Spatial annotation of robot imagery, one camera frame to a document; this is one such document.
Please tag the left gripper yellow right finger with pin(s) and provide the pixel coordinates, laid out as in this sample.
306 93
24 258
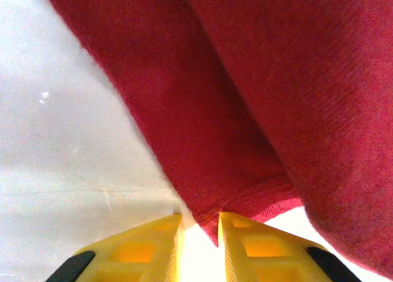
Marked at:
267 254

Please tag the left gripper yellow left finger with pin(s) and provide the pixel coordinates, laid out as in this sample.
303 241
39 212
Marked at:
132 251

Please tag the red t-shirt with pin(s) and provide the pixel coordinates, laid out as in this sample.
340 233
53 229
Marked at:
245 79

